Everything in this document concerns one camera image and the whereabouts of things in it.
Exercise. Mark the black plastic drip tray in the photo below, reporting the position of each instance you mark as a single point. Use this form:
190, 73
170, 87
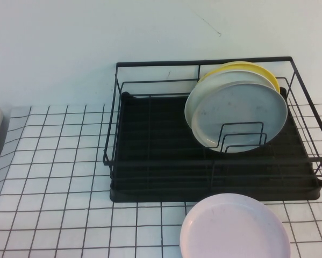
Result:
155, 196

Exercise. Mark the pink plate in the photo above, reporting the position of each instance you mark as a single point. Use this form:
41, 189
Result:
230, 228

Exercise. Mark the grey plate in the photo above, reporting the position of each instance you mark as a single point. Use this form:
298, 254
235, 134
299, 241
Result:
244, 107

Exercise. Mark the pale green-white plate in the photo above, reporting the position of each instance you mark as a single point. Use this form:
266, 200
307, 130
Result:
203, 91

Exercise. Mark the yellow plate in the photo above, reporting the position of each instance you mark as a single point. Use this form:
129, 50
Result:
268, 74

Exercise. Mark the white black-grid tablecloth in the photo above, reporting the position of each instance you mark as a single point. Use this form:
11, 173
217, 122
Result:
56, 161

